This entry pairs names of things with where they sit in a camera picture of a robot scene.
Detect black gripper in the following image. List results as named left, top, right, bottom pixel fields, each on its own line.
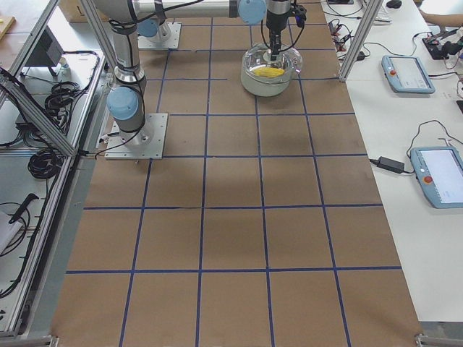
left=266, top=0, right=292, bottom=61

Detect glass pot lid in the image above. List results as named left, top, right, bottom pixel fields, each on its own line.
left=242, top=43, right=303, bottom=82

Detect yellow corn cob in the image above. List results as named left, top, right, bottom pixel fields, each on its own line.
left=252, top=67, right=285, bottom=78

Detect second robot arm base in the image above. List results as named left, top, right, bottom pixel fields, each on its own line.
left=137, top=19, right=171, bottom=44

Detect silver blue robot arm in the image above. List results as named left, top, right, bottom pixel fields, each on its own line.
left=93, top=1, right=294, bottom=140

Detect white cooking pot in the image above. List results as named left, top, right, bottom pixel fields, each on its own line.
left=241, top=43, right=303, bottom=97

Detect person's hand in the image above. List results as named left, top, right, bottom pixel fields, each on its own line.
left=420, top=11, right=438, bottom=25

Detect black computer mouse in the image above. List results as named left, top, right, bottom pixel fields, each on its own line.
left=386, top=0, right=402, bottom=9

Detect blue teach pendant far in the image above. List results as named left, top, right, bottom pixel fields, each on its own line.
left=381, top=56, right=436, bottom=95

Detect blue teach pendant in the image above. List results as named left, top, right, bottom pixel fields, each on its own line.
left=411, top=146, right=462, bottom=209
left=381, top=56, right=436, bottom=95

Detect black electronics box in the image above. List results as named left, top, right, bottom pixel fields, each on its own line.
left=422, top=37, right=462, bottom=60

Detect black power adapter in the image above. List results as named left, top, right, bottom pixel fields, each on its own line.
left=377, top=156, right=404, bottom=174

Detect brown paper table cover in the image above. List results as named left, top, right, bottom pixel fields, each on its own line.
left=51, top=1, right=420, bottom=346

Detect cardboard box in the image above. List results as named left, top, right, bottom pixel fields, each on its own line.
left=58, top=0, right=88, bottom=22

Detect blue teach pendant near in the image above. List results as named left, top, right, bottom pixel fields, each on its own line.
left=411, top=146, right=462, bottom=209

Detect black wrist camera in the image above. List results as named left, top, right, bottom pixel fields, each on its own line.
left=292, top=2, right=307, bottom=29

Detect aluminium frame post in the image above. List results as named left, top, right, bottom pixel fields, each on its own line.
left=339, top=0, right=382, bottom=82

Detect coiled black cables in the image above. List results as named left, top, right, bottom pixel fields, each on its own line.
left=27, top=148, right=62, bottom=180

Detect diagonal aluminium frame beam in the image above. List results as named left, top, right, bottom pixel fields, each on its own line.
left=1, top=68, right=77, bottom=157

